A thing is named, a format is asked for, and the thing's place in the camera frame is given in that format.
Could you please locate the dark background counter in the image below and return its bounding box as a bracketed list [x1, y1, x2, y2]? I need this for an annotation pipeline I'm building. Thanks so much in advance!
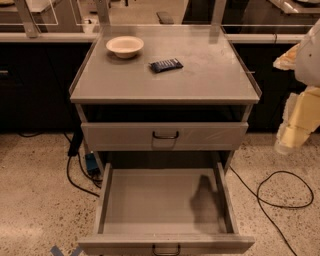
[0, 42, 305, 133]

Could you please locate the black cable on left floor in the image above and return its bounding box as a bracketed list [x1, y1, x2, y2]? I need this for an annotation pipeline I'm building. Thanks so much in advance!
[63, 132, 103, 198]

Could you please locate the blue tape cross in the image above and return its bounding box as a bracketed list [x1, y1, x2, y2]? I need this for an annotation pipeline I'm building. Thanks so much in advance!
[50, 246, 82, 256]

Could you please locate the black power strip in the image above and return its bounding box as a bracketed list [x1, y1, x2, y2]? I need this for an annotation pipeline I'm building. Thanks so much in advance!
[68, 130, 83, 157]

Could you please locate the black cable on floor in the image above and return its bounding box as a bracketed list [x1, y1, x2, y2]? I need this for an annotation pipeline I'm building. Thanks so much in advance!
[63, 132, 103, 198]
[229, 165, 315, 256]

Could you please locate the grey drawer cabinet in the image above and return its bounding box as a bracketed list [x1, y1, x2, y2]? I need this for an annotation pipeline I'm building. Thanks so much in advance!
[70, 25, 261, 170]

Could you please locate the blue power adapter box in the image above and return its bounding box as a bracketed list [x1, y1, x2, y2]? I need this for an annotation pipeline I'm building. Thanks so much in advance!
[85, 153, 99, 175]

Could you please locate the grey drawer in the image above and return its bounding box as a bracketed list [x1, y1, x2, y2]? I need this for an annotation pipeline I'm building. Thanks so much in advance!
[81, 122, 248, 151]
[79, 164, 255, 256]

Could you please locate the blue snack packet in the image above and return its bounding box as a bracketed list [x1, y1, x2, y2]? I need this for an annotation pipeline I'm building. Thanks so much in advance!
[150, 58, 183, 73]

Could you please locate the white bowl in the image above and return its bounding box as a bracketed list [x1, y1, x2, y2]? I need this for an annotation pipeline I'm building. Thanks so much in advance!
[106, 36, 144, 59]

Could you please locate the black cable on right floor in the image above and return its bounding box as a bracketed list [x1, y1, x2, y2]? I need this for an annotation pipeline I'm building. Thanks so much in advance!
[229, 165, 315, 256]

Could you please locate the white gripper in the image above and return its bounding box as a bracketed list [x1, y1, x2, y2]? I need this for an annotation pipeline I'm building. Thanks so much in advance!
[274, 87, 320, 155]

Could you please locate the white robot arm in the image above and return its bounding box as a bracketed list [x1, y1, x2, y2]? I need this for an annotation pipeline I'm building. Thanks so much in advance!
[273, 20, 320, 155]

